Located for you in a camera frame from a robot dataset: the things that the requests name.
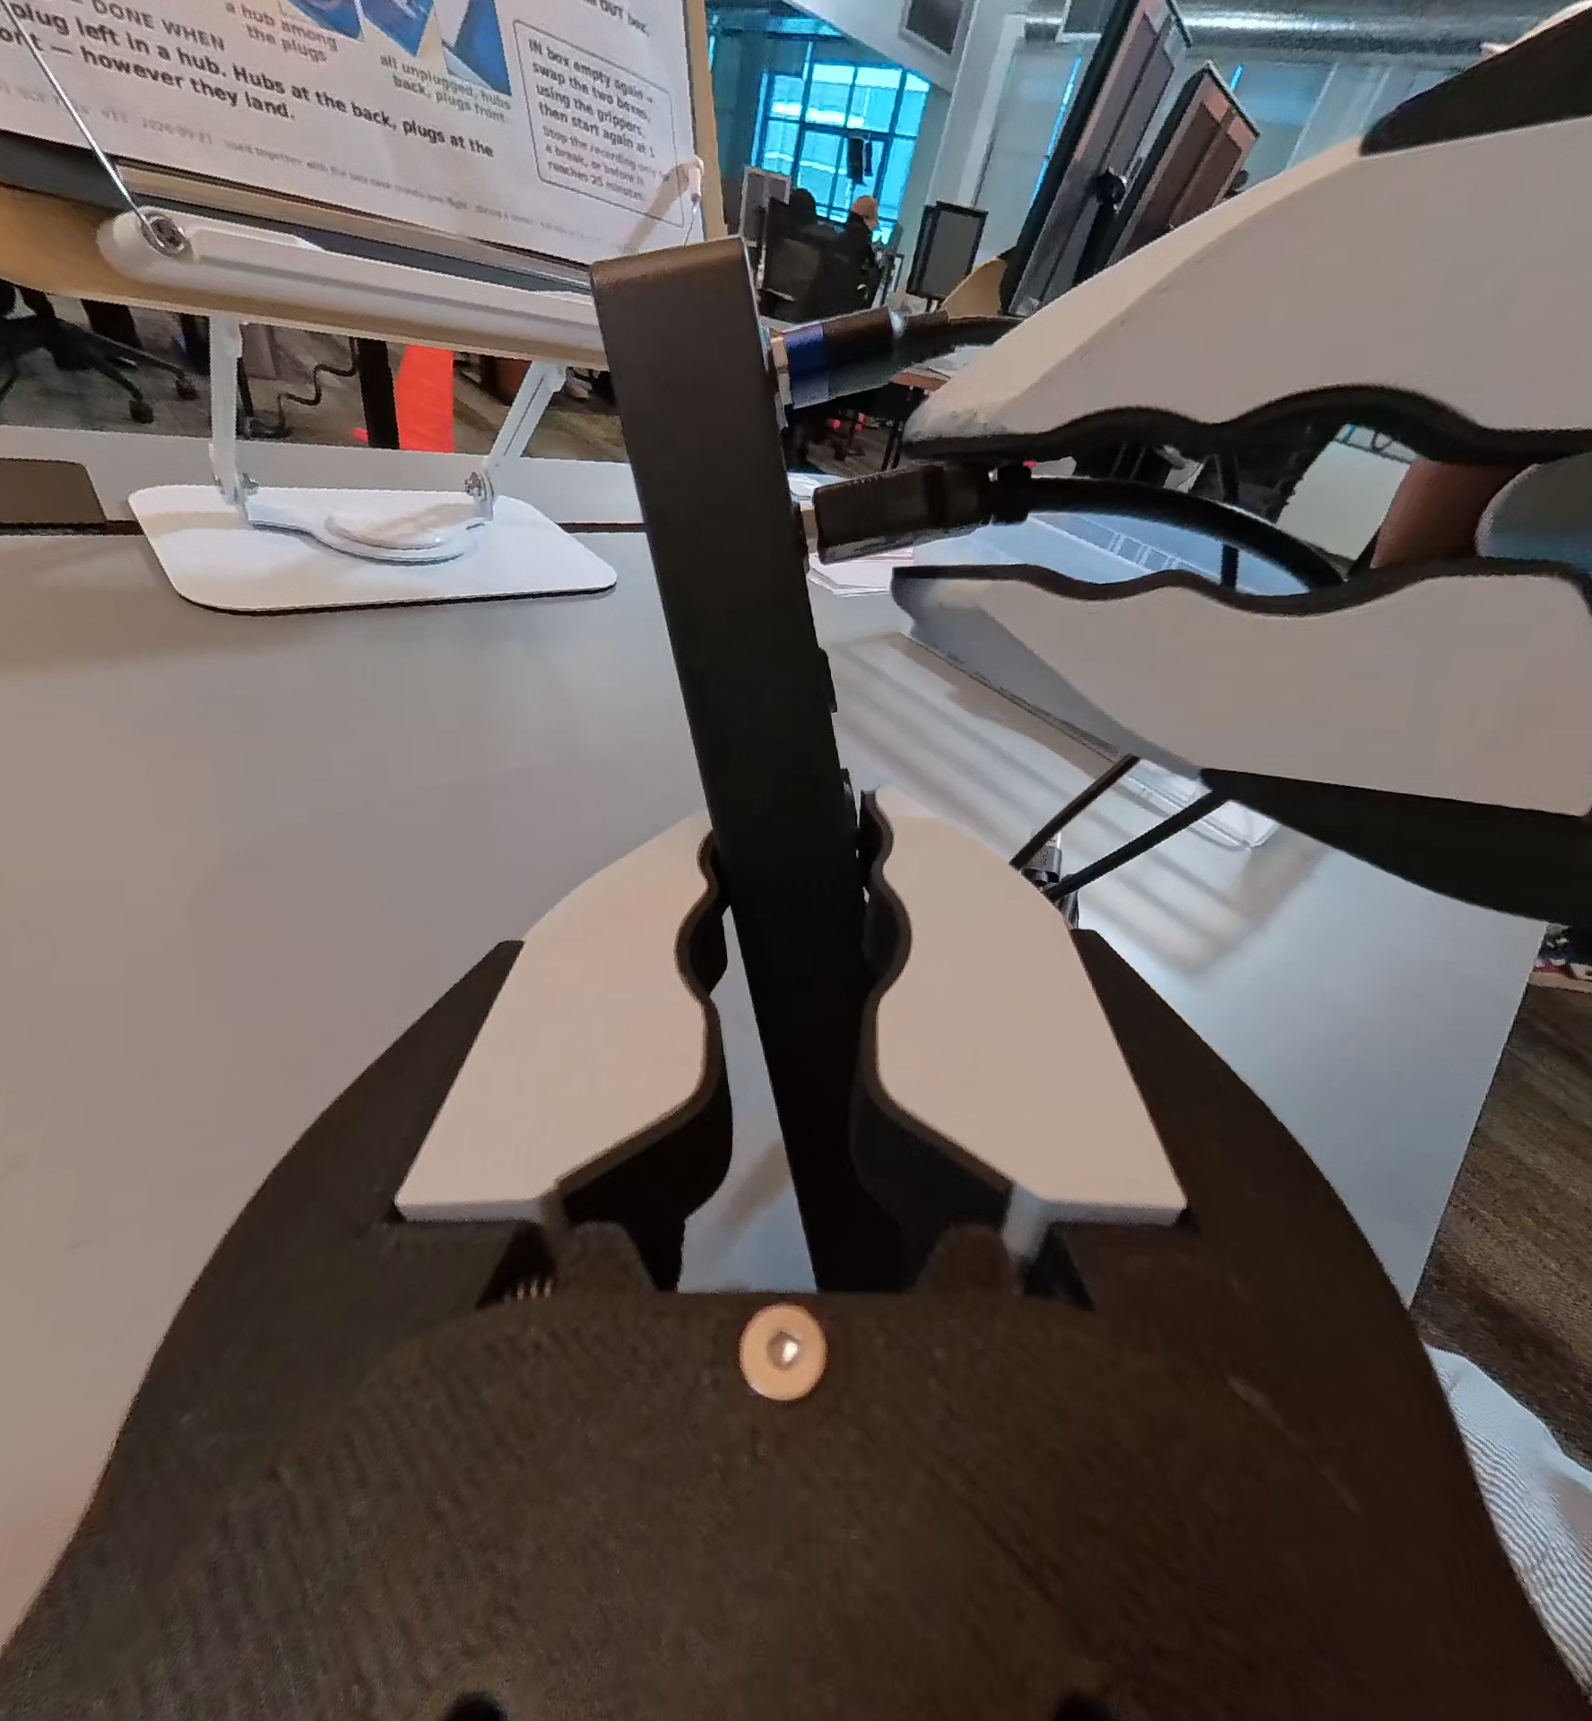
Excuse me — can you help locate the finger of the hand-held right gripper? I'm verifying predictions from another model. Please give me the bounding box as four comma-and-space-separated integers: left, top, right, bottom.
890, 558, 1592, 820
901, 86, 1592, 470

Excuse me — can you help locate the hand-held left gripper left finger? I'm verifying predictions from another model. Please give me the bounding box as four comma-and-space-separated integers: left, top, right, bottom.
397, 813, 736, 1228

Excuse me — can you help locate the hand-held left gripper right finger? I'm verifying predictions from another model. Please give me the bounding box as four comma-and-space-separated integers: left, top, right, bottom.
855, 785, 1191, 1231

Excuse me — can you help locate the clear plastic bin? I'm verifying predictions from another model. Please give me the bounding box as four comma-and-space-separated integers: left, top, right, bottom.
802, 464, 1350, 852

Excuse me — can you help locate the black USB hub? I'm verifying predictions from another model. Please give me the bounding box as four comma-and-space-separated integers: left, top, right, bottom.
589, 237, 908, 1296

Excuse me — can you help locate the grey desk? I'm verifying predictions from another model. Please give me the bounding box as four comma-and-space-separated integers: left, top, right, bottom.
0, 420, 1552, 1721

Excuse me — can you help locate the black display panel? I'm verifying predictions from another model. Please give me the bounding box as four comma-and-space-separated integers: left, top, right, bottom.
1011, 0, 1194, 318
1119, 61, 1262, 237

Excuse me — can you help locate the black computer monitor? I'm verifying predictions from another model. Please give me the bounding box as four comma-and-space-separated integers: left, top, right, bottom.
906, 202, 993, 301

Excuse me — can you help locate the white document stand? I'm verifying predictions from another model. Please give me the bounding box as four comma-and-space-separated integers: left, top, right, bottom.
94, 162, 707, 619

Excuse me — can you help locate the orange traffic cone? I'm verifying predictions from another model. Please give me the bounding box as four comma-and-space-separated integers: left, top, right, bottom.
393, 343, 459, 455

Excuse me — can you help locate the dark desk cable cover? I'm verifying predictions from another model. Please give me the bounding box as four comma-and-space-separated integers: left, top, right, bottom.
0, 455, 110, 529

